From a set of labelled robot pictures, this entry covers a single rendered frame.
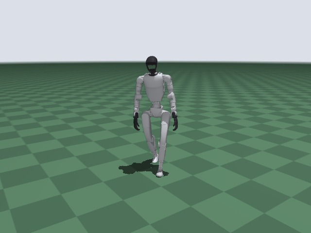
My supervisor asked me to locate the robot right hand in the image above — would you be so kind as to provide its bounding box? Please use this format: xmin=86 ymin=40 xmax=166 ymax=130
xmin=133 ymin=112 xmax=140 ymax=131

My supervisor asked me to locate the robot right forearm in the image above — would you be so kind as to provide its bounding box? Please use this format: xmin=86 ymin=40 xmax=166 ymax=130
xmin=133 ymin=94 xmax=140 ymax=116

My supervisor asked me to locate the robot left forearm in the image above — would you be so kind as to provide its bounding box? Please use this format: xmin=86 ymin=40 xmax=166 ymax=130
xmin=169 ymin=93 xmax=177 ymax=115

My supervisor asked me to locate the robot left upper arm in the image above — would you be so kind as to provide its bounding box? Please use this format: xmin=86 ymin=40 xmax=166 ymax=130
xmin=162 ymin=74 xmax=173 ymax=100

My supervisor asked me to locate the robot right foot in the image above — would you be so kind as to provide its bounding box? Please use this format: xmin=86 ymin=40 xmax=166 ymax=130
xmin=152 ymin=154 xmax=158 ymax=163

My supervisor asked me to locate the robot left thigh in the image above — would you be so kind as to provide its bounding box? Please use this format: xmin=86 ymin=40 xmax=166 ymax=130
xmin=158 ymin=110 xmax=171 ymax=148

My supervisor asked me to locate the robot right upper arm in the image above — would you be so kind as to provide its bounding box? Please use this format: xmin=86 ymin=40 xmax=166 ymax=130
xmin=136 ymin=76 xmax=144 ymax=100

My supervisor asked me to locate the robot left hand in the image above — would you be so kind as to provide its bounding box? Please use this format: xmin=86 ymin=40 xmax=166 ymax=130
xmin=172 ymin=112 xmax=178 ymax=131

